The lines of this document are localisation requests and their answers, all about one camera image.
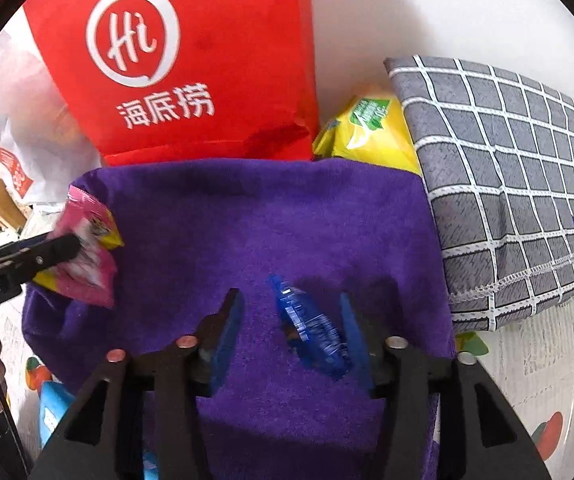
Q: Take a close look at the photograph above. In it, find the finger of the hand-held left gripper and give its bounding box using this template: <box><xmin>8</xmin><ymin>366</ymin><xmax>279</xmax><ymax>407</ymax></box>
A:
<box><xmin>0</xmin><ymin>234</ymin><xmax>84</xmax><ymax>287</ymax></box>
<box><xmin>0</xmin><ymin>232</ymin><xmax>56</xmax><ymax>257</ymax></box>

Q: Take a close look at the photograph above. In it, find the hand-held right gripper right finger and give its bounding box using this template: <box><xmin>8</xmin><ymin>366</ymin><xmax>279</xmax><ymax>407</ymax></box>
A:
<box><xmin>339</xmin><ymin>291</ymin><xmax>552</xmax><ymax>480</ymax></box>

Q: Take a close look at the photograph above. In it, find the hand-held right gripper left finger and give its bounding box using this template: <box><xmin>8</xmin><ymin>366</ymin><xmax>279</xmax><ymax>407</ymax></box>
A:
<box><xmin>29</xmin><ymin>287</ymin><xmax>245</xmax><ymax>480</ymax></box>

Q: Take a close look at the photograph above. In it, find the pink snack packet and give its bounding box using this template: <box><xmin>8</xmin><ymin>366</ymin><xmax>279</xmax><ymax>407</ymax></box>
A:
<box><xmin>32</xmin><ymin>185</ymin><xmax>125</xmax><ymax>308</ymax></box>

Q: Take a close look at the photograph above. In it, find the blue snack packet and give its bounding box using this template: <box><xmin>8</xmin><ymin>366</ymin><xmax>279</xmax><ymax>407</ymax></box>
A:
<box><xmin>266</xmin><ymin>274</ymin><xmax>355</xmax><ymax>380</ymax></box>

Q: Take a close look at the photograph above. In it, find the purple towel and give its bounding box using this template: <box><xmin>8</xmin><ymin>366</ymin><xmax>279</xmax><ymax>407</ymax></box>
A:
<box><xmin>21</xmin><ymin>157</ymin><xmax>458</xmax><ymax>480</ymax></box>

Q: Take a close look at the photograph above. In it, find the blue tissue pack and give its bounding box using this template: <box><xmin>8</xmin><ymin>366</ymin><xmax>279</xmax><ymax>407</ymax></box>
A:
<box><xmin>38</xmin><ymin>380</ymin><xmax>160</xmax><ymax>480</ymax></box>

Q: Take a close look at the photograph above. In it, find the white plastic shopping bag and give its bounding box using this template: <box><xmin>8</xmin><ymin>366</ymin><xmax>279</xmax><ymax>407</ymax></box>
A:
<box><xmin>0</xmin><ymin>20</ymin><xmax>102</xmax><ymax>206</ymax></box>

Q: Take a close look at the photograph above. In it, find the fruit print table cover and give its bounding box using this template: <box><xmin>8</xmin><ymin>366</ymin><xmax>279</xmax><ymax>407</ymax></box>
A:
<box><xmin>0</xmin><ymin>200</ymin><xmax>574</xmax><ymax>480</ymax></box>

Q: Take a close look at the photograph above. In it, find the yellow snack packet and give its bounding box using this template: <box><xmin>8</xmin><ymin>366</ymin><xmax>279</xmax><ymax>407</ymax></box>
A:
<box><xmin>312</xmin><ymin>94</ymin><xmax>422</xmax><ymax>176</ymax></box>

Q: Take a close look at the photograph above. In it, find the grey checked pillow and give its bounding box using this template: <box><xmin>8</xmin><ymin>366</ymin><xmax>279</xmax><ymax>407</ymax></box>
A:
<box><xmin>383</xmin><ymin>55</ymin><xmax>574</xmax><ymax>333</ymax></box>

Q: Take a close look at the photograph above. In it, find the red paper shopping bag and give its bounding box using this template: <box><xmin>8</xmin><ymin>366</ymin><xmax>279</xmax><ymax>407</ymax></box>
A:
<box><xmin>22</xmin><ymin>0</ymin><xmax>320</xmax><ymax>167</ymax></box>

